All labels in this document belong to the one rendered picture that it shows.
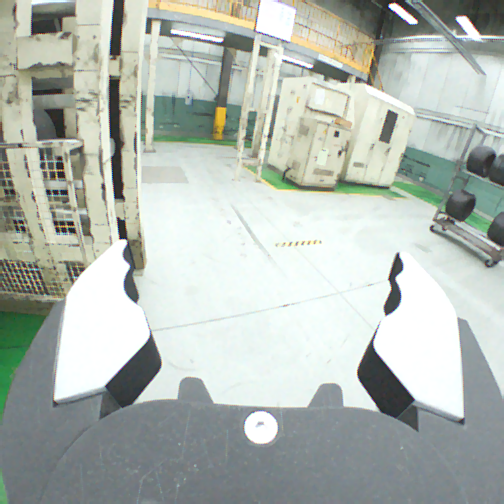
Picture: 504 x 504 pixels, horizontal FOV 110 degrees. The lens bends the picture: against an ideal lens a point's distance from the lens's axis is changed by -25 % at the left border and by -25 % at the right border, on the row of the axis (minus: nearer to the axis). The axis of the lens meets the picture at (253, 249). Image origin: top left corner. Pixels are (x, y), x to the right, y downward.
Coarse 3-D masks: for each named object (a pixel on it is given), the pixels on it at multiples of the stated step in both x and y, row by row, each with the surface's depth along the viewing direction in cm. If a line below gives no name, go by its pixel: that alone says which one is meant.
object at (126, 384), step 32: (128, 256) 10; (96, 288) 7; (128, 288) 8; (64, 320) 6; (96, 320) 6; (128, 320) 6; (64, 352) 5; (96, 352) 5; (128, 352) 5; (64, 384) 4; (96, 384) 5; (128, 384) 5
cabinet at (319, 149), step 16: (304, 128) 388; (320, 128) 368; (336, 128) 379; (304, 144) 393; (320, 144) 386; (336, 144) 398; (304, 160) 399; (320, 160) 404; (336, 160) 417; (288, 176) 449; (304, 176) 409; (320, 176) 423; (336, 176) 438
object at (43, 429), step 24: (48, 336) 5; (24, 360) 5; (48, 360) 5; (24, 384) 4; (48, 384) 4; (24, 408) 4; (48, 408) 4; (72, 408) 4; (96, 408) 4; (0, 432) 3; (24, 432) 3; (48, 432) 3; (72, 432) 4; (0, 456) 3; (24, 456) 3; (48, 456) 3; (24, 480) 3
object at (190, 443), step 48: (192, 384) 5; (336, 384) 5; (96, 432) 3; (144, 432) 4; (192, 432) 4; (240, 432) 4; (288, 432) 4; (336, 432) 4; (384, 432) 4; (48, 480) 2; (96, 480) 3; (144, 480) 3; (192, 480) 3; (240, 480) 3; (288, 480) 3; (336, 480) 3; (384, 480) 3; (432, 480) 3
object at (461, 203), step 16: (480, 144) 306; (480, 160) 276; (496, 160) 256; (480, 176) 292; (496, 176) 260; (448, 192) 331; (464, 192) 316; (448, 208) 335; (464, 208) 351; (448, 224) 359; (464, 224) 322; (496, 224) 264; (480, 240) 325; (496, 240) 270; (496, 256) 268
